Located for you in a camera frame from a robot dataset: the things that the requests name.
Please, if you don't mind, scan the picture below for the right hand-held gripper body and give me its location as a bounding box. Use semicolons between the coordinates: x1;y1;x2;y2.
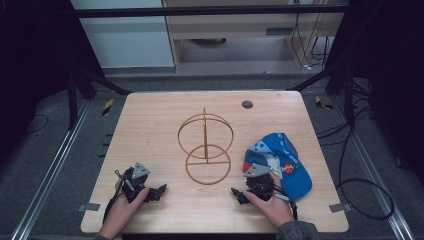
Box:
242;162;277;202

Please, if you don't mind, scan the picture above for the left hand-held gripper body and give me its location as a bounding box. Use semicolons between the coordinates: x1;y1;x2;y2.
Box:
120;162;158;203

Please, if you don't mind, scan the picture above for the person's right hand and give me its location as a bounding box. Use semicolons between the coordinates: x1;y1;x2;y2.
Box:
242;171;297;230

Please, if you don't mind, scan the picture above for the person's left hand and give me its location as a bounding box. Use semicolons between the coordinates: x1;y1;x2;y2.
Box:
99;187;150;239

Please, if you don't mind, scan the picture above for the blue printed cap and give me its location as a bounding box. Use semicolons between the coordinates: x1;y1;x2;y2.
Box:
242;132;314;201

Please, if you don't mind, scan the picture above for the grey tape piece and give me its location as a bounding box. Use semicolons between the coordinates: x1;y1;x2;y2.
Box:
328;202;353;214
76;202;101;213

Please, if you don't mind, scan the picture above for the yellow black tape marker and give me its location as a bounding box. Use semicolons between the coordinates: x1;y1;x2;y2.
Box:
101;97;115;117
314;95;335;111

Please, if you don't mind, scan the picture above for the black metal stand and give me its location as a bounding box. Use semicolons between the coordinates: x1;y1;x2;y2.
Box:
285;61;357;128
65;64;133;132

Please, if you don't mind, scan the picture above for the white cabinet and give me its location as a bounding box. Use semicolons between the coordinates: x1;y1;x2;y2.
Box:
70;0;176;70

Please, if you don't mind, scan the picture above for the dark curtain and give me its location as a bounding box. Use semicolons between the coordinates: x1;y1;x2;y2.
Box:
0;0;105;169
325;0;424;186

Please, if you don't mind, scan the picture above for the black horizontal bar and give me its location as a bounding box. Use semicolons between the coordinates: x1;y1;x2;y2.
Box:
72;3;350;19

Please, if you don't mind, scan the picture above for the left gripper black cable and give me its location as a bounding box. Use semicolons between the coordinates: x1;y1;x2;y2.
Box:
102;169;125;224

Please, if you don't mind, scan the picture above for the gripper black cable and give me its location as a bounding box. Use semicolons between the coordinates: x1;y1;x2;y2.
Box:
272;189;299;222
102;169;125;224

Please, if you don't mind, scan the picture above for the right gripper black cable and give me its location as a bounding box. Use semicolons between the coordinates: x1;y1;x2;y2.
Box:
272;189;299;222

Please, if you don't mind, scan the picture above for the gold wire hat stand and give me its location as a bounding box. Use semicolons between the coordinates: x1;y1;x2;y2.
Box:
176;106;235;186

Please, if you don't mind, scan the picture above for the long black floor cable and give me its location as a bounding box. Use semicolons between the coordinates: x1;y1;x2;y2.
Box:
315;94;396;222

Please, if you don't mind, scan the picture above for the aluminium floor rail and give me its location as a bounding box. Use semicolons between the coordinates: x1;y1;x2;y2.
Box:
331;96;416;240
9;99;92;240

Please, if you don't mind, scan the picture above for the thin black floor cable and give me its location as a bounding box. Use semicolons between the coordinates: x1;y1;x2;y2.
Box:
23;113;50;136

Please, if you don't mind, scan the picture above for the bundle of desk cables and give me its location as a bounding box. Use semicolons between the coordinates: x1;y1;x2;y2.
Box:
289;12;332;72

